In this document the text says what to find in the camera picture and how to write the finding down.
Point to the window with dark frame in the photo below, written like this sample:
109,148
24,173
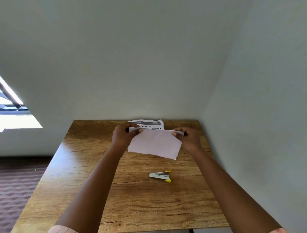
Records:
14,112

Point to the silver stapler with yellow ends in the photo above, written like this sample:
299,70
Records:
159,176

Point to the person's left thumb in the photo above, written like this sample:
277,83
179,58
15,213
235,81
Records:
137,132

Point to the plain white paper sheet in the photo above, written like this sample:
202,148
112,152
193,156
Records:
155,144

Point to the person's left forearm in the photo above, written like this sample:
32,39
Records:
96,192

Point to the pink left sleeve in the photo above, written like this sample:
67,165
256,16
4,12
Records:
62,229

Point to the pink right sleeve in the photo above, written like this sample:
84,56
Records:
277,231

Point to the person's right hand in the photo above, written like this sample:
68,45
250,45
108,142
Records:
190,140

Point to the printed white paper sheet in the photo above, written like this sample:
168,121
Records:
153,124

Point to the person's right thumb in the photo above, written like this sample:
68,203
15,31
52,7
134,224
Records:
177,135

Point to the person's left hand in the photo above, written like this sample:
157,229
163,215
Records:
121,140

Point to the pink sleeve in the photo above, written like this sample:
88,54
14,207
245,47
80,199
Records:
62,229
277,231

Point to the person's right forearm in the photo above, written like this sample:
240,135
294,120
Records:
227,189

